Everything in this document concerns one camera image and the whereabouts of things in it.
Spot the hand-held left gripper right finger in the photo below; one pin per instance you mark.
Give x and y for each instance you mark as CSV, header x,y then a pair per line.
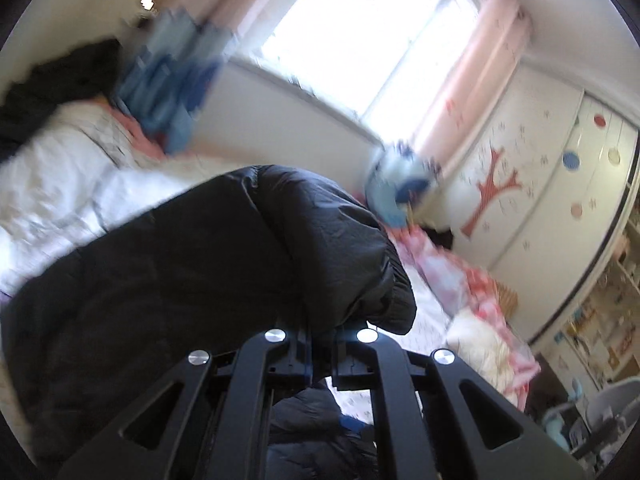
x,y
385,365

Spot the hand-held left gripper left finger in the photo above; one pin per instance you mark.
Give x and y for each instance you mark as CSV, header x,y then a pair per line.
x,y
260,360

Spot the black down jacket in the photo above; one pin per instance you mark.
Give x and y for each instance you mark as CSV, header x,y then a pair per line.
x,y
200,270

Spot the black clothes pile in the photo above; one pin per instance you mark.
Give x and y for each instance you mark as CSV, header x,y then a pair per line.
x,y
55,90

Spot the white floral bed sheet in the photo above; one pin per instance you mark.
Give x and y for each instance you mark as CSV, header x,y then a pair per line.
x,y
425,305

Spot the cream quilt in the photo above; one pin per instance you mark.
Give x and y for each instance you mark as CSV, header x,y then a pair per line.
x,y
480,350

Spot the pink floral quilt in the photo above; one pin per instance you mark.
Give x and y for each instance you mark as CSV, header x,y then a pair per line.
x,y
470,285

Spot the wicker basket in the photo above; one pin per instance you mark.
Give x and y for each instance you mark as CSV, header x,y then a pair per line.
x,y
507,300

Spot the light blue toy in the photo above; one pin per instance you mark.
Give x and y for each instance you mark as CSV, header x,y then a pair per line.
x,y
557,425

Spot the cluttered bookshelf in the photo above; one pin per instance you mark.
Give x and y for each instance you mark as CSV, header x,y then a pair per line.
x,y
605,310

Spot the white wardrobe with tree decal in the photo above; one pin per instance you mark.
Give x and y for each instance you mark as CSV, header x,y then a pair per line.
x,y
545,200

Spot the grey chair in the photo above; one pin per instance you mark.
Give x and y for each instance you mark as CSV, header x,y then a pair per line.
x,y
610,420

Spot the beige bay window panel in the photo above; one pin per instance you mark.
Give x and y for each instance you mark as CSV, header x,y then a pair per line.
x,y
280,120

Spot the bright window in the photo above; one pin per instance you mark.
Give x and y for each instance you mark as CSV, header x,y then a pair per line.
x,y
370,30

